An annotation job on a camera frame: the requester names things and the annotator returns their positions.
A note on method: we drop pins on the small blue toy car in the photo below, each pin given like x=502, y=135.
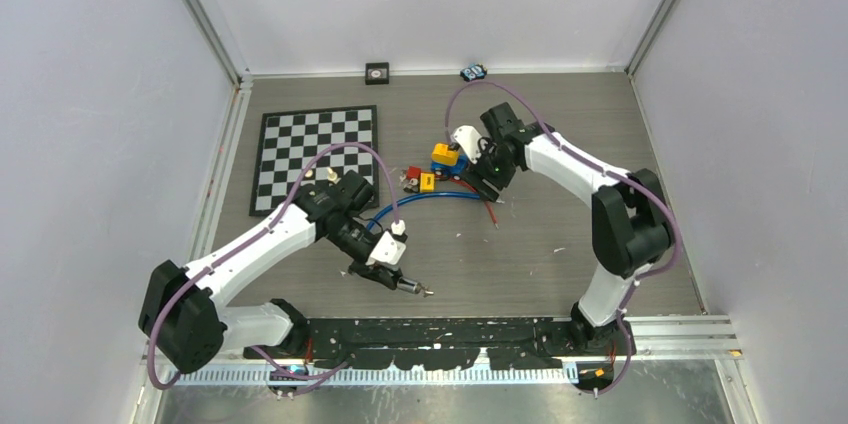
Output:
x=473, y=72

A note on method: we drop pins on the red cable padlock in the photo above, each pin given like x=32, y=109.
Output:
x=458, y=181

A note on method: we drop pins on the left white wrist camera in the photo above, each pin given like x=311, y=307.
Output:
x=387, y=251

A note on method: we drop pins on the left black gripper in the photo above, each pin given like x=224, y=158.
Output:
x=376, y=272

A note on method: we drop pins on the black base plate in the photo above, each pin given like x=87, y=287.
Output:
x=518, y=343

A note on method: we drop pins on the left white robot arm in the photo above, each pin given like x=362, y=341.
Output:
x=187, y=310

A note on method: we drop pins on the blue yellow toy car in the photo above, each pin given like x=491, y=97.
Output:
x=447, y=160

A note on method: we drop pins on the small black square box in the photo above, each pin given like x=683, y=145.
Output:
x=377, y=73

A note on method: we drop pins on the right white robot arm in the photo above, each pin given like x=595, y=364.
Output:
x=630, y=226

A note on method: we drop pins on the blue cable lock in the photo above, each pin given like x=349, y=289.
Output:
x=411, y=199

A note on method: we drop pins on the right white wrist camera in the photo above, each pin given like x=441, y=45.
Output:
x=473, y=144

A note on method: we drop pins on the black white chessboard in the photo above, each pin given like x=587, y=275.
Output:
x=289, y=140

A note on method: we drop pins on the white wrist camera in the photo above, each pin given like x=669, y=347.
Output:
x=473, y=144
x=387, y=251

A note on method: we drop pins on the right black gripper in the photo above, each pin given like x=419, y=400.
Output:
x=479, y=173

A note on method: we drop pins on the yellow black padlock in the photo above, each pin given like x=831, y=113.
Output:
x=427, y=182

